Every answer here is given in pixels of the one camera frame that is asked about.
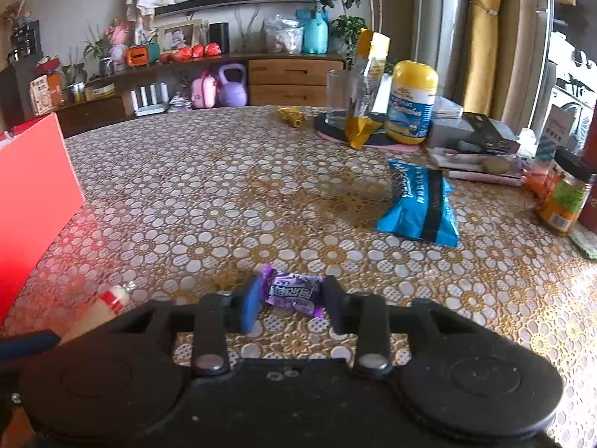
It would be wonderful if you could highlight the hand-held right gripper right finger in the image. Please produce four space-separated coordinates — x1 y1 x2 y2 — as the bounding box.
322 275 488 376

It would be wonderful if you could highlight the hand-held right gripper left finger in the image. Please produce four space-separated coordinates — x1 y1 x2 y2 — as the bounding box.
105 274 266 376

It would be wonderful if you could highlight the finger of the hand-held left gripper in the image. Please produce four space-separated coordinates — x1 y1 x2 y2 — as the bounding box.
0 330 61 361

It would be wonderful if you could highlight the purple candy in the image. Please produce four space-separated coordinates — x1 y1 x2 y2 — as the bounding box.
260 263 325 319

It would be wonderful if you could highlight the sausage stick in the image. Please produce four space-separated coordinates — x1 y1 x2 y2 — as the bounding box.
60 282 137 345

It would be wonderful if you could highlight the red cardboard box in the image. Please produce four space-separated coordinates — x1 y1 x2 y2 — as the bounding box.
0 112 87 328

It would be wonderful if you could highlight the blue snack packet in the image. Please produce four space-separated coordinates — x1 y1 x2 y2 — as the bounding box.
375 158 461 248

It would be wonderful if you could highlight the dark round tray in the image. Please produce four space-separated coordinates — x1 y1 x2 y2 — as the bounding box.
313 111 421 153

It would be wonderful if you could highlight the stack of books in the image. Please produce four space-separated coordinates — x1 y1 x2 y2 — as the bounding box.
426 97 529 188

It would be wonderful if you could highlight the small yellow wrapper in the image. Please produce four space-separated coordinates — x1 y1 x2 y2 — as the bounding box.
278 107 307 128

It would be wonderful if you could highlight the glass cup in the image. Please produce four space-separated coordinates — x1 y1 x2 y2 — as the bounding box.
326 68 363 128

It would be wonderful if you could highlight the white bottle yellow cap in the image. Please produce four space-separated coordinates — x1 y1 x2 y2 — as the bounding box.
385 59 440 146

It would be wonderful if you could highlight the purple kettlebell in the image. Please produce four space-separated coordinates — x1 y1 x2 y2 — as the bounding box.
217 62 248 108

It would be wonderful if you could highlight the pink toy bag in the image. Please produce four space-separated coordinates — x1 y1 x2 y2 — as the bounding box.
191 72 219 109

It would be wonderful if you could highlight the wooden television cabinet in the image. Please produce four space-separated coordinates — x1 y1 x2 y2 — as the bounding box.
60 50 349 137

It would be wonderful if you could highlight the small black box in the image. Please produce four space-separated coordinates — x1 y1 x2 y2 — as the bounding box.
461 111 522 155

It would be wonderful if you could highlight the yellow standing pouch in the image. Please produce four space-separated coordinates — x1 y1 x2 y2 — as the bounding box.
344 28 392 150

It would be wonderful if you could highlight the beige food box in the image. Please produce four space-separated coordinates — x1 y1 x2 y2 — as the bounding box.
30 74 54 116

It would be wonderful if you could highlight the jar with black lid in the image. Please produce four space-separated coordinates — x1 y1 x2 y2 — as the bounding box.
535 146 596 236

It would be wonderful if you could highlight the green coaster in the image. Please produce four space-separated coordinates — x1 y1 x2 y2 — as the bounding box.
568 230 597 261

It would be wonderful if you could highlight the row of red ornaments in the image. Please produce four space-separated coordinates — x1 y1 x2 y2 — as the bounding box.
160 42 223 64

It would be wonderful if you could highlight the black speaker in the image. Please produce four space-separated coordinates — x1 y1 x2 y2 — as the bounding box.
208 21 231 55

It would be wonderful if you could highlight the clear plastic bag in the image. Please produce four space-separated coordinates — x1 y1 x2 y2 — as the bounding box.
263 16 305 55

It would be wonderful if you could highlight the turquoise bottle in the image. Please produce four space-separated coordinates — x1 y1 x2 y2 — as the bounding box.
296 6 330 55

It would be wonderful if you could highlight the white card box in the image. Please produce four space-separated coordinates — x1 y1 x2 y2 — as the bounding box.
535 103 578 162

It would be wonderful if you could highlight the red thermos bottle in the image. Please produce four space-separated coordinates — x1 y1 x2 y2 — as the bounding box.
577 116 597 235

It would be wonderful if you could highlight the dark shelf unit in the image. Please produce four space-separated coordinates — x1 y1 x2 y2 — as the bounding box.
0 18 44 124

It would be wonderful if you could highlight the grey standing air conditioner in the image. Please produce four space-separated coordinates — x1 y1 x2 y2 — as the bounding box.
412 0 473 104

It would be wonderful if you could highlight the pink doll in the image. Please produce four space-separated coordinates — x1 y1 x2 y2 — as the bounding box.
104 16 134 64

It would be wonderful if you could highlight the yellow curtain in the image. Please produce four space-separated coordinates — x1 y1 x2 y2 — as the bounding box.
463 0 507 123

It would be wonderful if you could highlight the white washing machine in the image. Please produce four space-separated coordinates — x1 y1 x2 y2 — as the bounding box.
545 32 597 119

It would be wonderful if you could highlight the photo frame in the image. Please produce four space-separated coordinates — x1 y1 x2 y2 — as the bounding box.
157 19 204 53

